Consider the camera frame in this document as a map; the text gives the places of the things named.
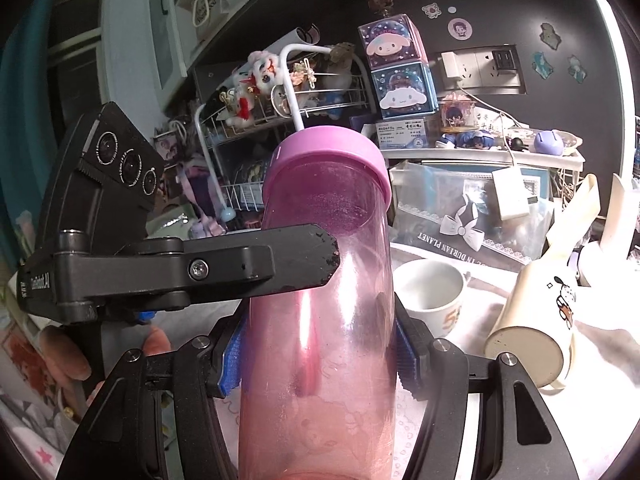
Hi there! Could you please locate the white desk lamp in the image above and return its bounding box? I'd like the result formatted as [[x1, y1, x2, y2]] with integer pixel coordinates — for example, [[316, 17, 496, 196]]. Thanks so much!
[[578, 0, 639, 287]]

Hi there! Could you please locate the small anime figure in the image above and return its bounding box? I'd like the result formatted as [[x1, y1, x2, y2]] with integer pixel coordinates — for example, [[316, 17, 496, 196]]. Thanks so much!
[[439, 92, 477, 132]]

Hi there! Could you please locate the cream cartoon dog mug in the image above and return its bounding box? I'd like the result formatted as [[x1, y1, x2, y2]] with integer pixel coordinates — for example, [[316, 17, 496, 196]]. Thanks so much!
[[484, 258, 578, 396]]

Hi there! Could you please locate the white wire rack shelf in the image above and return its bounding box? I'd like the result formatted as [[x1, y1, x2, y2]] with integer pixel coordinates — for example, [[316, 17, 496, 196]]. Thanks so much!
[[194, 42, 374, 223]]

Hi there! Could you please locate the white ceramic cup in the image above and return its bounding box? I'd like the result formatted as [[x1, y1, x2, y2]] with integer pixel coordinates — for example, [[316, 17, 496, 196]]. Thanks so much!
[[393, 259, 469, 338]]

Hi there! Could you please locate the purple round case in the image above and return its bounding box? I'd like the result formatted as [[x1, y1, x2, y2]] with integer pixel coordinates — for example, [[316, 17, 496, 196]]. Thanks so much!
[[533, 130, 564, 156]]

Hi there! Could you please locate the clear bag with bow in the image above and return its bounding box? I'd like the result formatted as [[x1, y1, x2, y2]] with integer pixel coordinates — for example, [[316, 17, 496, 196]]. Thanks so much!
[[390, 162, 553, 272]]

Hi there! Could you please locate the pink cartoon storage box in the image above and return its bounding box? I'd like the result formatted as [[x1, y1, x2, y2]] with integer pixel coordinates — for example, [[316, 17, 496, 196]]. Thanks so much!
[[358, 14, 427, 70]]

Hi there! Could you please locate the white power adapter block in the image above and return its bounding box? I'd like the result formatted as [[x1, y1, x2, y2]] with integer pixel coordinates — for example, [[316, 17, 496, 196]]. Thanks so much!
[[492, 166, 529, 221]]

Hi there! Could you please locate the white desk riser shelf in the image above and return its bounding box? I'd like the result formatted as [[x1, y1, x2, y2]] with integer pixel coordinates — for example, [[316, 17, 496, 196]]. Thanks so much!
[[382, 148, 585, 172]]

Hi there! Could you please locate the white wall charger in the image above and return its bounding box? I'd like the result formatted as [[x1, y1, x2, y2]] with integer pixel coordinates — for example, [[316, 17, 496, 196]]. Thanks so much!
[[442, 51, 465, 80]]

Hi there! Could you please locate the white tote bag on shelf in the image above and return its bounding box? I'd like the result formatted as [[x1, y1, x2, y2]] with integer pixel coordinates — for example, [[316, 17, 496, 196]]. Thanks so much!
[[191, 0, 224, 40]]

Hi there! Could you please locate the cream fabric strap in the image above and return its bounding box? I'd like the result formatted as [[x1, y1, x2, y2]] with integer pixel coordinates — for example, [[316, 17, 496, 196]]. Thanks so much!
[[544, 173, 601, 261]]

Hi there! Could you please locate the white plush toy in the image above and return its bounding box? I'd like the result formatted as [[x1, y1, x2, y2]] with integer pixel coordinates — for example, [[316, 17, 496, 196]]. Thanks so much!
[[233, 50, 285, 96]]

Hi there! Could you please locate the blue cartoon storage box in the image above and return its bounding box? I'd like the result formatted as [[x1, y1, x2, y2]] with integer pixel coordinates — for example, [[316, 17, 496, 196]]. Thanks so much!
[[371, 62, 439, 119]]

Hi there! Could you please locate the pink plastic tumbler with lid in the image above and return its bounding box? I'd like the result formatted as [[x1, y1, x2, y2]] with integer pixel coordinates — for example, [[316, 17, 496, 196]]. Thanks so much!
[[239, 126, 397, 479]]

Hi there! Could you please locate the person's left hand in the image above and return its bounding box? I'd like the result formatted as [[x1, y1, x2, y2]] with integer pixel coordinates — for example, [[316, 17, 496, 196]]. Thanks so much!
[[38, 324, 174, 418]]

